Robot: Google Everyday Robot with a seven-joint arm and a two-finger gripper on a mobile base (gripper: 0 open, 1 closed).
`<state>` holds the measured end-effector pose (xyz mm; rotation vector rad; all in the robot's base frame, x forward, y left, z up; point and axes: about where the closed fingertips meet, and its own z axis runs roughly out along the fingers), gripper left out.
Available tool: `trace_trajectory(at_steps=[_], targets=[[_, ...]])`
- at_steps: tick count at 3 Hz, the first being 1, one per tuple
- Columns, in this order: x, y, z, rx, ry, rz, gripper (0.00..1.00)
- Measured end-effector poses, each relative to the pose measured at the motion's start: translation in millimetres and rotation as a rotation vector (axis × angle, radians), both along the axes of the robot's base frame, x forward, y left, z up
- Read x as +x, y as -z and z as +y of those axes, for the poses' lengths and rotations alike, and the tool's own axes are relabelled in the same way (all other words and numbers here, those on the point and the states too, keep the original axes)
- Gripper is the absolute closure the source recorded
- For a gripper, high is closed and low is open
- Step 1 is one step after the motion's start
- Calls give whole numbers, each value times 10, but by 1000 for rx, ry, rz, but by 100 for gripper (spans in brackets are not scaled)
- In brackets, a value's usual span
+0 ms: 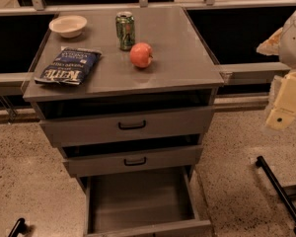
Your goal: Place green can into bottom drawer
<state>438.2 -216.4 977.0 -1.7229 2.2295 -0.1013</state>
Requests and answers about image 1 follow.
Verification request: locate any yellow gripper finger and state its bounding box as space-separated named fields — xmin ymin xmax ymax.
xmin=257 ymin=28 xmax=282 ymax=56
xmin=265 ymin=70 xmax=296 ymax=130

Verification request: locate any green soda can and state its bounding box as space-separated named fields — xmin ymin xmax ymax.
xmin=115 ymin=11 xmax=135 ymax=50

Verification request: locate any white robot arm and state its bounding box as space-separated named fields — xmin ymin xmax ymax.
xmin=257 ymin=11 xmax=296 ymax=130

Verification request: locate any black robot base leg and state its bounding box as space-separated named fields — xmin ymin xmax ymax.
xmin=256 ymin=156 xmax=296 ymax=236

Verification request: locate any middle grey drawer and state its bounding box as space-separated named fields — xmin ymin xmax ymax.
xmin=64 ymin=145 xmax=202 ymax=177

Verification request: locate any grey drawer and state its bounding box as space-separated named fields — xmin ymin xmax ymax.
xmin=40 ymin=107 xmax=213 ymax=147
xmin=64 ymin=145 xmax=202 ymax=177
xmin=84 ymin=167 xmax=211 ymax=237

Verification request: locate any grey drawer cabinet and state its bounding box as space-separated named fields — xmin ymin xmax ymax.
xmin=22 ymin=6 xmax=225 ymax=237

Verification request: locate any bottom grey drawer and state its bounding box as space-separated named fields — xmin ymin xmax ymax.
xmin=84 ymin=167 xmax=211 ymax=237

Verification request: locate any top grey drawer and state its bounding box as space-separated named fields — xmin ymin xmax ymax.
xmin=40 ymin=107 xmax=213 ymax=147

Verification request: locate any red apple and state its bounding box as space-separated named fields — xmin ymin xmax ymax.
xmin=129 ymin=42 xmax=153 ymax=68

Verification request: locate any blue Kettle chips bag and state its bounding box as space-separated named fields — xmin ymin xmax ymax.
xmin=35 ymin=47 xmax=102 ymax=86

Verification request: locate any white ceramic bowl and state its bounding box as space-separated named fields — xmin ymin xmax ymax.
xmin=49 ymin=15 xmax=87 ymax=39

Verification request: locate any grey metal railing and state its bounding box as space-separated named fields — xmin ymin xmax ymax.
xmin=0 ymin=0 xmax=296 ymax=121

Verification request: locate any black object bottom left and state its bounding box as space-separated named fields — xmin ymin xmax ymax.
xmin=8 ymin=218 xmax=27 ymax=237

